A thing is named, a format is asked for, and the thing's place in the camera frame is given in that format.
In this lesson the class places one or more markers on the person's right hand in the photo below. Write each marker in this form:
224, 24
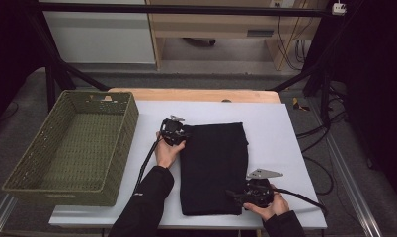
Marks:
274, 209

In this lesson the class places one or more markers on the black curtain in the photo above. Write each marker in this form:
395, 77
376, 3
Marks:
9, 49
381, 82

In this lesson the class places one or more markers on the black metal frame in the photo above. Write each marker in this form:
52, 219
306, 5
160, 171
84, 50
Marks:
186, 9

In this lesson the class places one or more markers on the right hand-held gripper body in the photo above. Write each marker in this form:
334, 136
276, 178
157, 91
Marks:
259, 192

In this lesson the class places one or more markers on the wooden desk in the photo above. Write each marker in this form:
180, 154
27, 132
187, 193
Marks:
203, 26

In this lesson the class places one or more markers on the white cabinet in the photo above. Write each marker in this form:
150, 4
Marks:
97, 39

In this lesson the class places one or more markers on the yellow and black floor scrap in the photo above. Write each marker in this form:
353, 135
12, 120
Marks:
299, 104

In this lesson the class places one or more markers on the person's left hand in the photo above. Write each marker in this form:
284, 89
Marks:
167, 154

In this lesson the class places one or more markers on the black T-shirt with grey trim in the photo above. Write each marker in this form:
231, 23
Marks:
213, 171

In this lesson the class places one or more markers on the green woven basket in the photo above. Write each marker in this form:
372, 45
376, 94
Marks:
81, 148

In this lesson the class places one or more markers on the aluminium floor rail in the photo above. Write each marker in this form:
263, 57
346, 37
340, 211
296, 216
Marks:
0, 214
354, 191

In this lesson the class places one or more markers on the small white device on frame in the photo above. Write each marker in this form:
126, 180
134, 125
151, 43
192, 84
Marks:
338, 8

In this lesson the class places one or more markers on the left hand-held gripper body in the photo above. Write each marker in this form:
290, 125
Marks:
172, 131

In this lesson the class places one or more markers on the dark object under desk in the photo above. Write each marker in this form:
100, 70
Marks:
199, 41

